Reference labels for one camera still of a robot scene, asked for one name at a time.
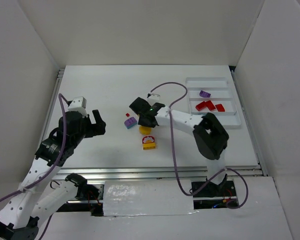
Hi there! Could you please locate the yellow oval lego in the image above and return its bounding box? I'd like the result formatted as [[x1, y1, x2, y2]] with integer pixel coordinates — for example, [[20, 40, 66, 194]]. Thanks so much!
[[138, 125, 152, 136]]

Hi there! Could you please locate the purple fan lego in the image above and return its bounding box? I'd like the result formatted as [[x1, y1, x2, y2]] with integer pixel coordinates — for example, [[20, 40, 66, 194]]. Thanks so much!
[[199, 90, 211, 98]]

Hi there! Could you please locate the red arch lego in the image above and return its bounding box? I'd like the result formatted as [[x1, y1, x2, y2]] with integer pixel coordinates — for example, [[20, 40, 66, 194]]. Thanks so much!
[[195, 100, 216, 111]]

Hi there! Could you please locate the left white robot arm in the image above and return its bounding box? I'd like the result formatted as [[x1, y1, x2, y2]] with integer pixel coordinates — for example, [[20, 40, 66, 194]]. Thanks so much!
[[0, 109, 106, 240]]

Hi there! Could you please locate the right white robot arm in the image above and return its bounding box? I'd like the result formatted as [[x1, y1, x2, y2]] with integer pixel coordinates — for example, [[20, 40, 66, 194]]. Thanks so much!
[[129, 97, 229, 196]]

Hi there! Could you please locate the purple curved lego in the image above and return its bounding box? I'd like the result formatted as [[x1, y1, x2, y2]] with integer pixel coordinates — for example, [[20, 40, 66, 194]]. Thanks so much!
[[124, 117, 138, 129]]

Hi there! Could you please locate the red flower lego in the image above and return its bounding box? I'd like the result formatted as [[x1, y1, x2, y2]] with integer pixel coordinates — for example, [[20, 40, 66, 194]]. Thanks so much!
[[142, 135, 155, 144]]

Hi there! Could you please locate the yellow flat lego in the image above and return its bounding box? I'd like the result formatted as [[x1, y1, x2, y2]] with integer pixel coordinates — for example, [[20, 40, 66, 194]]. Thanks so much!
[[142, 142, 156, 150]]

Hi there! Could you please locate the white compartment tray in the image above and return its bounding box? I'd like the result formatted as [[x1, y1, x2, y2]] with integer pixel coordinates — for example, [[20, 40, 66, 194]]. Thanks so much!
[[185, 77, 242, 129]]

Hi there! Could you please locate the white foam board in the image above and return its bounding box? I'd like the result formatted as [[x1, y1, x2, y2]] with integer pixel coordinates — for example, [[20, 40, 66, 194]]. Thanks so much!
[[103, 179, 194, 217]]

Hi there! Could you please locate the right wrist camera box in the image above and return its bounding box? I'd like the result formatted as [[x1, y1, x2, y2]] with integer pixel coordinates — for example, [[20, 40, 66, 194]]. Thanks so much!
[[147, 93, 160, 104]]

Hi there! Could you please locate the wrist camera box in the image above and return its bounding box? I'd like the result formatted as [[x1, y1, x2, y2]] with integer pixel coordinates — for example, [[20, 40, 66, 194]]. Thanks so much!
[[67, 96, 87, 116], [147, 93, 160, 104]]

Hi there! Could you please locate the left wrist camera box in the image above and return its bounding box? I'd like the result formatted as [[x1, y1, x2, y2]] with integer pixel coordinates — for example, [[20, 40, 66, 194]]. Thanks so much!
[[67, 96, 87, 116]]

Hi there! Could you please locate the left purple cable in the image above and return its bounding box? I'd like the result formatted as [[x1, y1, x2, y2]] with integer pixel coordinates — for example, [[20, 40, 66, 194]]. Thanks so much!
[[0, 92, 73, 240]]

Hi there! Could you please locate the aluminium frame rail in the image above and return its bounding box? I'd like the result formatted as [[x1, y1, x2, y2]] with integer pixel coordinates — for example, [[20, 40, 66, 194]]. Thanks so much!
[[53, 166, 263, 181]]

